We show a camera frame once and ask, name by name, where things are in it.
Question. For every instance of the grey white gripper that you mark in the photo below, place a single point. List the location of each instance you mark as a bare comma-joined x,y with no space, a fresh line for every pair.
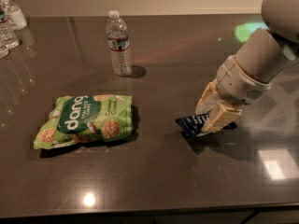
239,84

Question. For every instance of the dark blue rxbar wrapper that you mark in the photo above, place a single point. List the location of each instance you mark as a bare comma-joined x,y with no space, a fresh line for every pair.
199,125

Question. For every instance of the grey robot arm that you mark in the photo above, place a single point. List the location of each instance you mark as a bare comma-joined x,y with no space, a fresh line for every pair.
269,51

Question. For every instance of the clear plastic water bottle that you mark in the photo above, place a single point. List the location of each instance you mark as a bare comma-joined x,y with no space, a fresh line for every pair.
118,44

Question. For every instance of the green dang rice chips bag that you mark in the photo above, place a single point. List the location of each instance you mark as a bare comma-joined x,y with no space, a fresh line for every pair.
85,119

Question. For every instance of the clear water bottle left edge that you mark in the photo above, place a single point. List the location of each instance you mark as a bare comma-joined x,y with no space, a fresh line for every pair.
6,33

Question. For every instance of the partial clear bottle far left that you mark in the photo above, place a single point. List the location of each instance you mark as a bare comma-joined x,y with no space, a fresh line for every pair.
3,49

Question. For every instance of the white pump sanitizer bottle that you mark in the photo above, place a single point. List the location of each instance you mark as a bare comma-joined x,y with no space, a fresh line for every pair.
14,15

